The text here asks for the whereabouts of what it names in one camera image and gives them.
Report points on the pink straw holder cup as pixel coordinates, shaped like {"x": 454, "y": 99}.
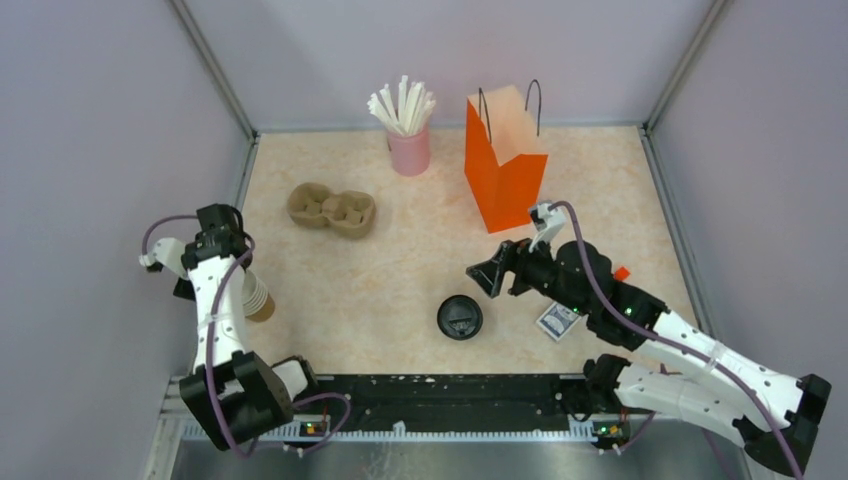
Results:
{"x": 409, "y": 155}

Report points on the blue playing card box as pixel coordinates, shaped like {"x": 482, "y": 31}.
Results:
{"x": 556, "y": 321}

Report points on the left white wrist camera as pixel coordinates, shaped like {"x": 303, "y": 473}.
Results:
{"x": 166, "y": 253}

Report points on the orange paper bag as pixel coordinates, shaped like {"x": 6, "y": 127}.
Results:
{"x": 504, "y": 161}

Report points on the stack of brown paper cups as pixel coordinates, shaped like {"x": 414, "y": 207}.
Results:
{"x": 258, "y": 303}

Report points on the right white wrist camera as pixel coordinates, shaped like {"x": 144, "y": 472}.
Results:
{"x": 548, "y": 219}

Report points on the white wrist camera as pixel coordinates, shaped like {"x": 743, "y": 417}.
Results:
{"x": 548, "y": 219}
{"x": 166, "y": 253}

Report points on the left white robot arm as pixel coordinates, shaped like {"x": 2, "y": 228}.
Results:
{"x": 233, "y": 394}

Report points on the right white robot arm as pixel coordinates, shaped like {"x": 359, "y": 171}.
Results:
{"x": 772, "y": 416}

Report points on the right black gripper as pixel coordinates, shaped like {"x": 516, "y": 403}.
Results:
{"x": 511, "y": 256}

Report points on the small red cube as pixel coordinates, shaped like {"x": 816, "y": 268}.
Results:
{"x": 621, "y": 274}

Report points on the brown pulp cup carrier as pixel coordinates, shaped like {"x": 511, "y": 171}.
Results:
{"x": 350, "y": 214}

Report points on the stack of black cup lids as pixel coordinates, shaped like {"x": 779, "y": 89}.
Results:
{"x": 460, "y": 317}

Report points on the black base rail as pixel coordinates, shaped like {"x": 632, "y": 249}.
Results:
{"x": 476, "y": 403}

